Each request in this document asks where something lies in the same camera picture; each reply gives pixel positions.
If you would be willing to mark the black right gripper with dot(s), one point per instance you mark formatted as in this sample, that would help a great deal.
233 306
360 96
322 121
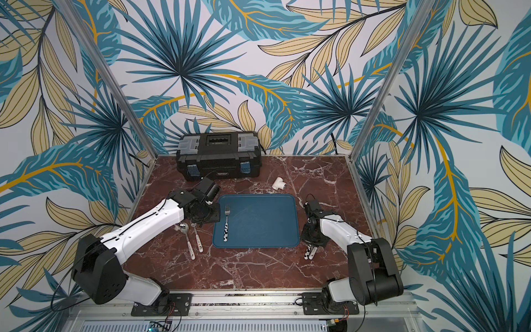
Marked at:
311 241

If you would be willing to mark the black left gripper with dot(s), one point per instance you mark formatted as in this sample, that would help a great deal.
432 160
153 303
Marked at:
216 218

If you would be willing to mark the fork with panda handle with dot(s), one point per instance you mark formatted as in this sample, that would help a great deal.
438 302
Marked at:
312 253

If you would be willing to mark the spoon with hello kitty handle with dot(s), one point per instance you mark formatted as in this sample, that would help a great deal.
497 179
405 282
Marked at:
184 228

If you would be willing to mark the fork with cow-pattern handle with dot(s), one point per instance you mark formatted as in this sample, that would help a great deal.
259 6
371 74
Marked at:
226 225

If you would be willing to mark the fork with hello kitty handle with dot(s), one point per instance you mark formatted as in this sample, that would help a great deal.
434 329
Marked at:
197 237

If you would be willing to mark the spoon with cow-pattern handle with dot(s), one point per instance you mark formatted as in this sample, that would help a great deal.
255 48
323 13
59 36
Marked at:
307 254

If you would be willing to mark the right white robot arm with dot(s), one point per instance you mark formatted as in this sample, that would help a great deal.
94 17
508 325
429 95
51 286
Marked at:
373 274

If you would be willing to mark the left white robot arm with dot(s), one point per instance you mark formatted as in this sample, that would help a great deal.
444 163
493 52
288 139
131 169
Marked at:
98 266

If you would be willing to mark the teal plastic tray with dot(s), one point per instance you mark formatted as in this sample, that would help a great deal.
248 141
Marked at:
258 221

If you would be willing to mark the white PVC tee fitting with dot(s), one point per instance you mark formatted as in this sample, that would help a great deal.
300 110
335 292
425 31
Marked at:
279 184

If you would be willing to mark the black toolbox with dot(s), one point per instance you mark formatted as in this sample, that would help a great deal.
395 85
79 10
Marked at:
219 156

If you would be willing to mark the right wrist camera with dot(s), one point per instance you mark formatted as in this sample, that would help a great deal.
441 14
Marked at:
313 209

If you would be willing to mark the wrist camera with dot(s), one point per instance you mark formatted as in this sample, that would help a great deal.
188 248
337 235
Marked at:
313 209
208 190

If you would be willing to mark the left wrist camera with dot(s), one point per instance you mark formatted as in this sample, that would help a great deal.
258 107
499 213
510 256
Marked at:
208 190

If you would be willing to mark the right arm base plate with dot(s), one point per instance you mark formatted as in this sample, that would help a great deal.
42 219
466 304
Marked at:
319 303

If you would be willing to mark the aluminium front rail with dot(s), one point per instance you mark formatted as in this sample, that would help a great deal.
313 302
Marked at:
247 304

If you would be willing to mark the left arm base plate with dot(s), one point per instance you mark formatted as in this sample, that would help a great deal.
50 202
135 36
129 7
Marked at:
170 305

